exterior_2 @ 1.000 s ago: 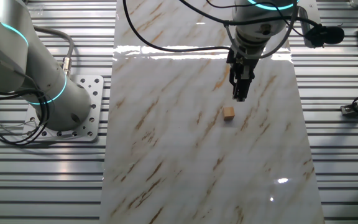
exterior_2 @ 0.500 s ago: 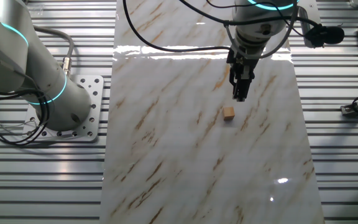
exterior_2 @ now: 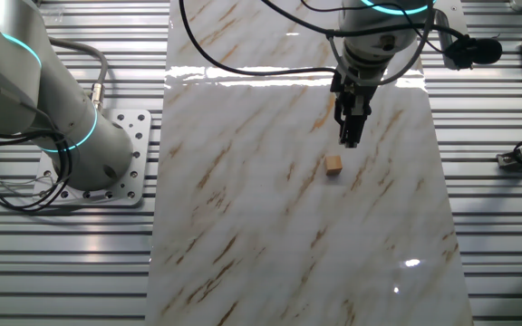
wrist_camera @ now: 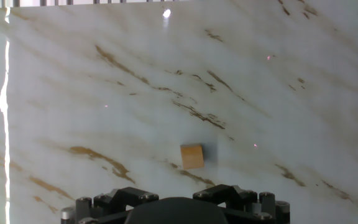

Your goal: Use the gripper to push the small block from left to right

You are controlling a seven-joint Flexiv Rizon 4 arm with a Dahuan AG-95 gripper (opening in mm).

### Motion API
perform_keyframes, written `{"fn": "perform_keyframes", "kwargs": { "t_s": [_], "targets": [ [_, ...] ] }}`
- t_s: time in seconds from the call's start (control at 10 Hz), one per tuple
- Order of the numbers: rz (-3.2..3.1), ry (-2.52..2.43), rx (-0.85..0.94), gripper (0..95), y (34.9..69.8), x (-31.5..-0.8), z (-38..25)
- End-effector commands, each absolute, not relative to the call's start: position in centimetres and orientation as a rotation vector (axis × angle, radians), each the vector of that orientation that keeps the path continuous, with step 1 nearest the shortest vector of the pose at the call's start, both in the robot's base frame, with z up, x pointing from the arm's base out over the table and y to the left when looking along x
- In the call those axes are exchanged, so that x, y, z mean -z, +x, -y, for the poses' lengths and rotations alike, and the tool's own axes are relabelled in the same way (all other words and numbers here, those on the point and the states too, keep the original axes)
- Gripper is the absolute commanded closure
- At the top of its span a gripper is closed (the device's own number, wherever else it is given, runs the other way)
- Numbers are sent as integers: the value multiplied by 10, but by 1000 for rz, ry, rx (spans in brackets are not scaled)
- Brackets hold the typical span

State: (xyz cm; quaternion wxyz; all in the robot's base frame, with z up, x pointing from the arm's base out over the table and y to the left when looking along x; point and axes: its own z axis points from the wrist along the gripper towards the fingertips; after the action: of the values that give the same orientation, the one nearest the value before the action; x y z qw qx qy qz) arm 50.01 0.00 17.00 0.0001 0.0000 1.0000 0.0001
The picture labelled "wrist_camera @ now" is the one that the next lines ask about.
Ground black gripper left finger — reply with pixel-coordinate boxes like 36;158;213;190
60;186;160;224

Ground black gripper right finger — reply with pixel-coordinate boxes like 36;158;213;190
193;184;291;224

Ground small wooden block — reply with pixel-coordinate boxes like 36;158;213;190
180;143;205;170

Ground white marble pattern board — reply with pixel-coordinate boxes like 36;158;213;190
0;0;358;224

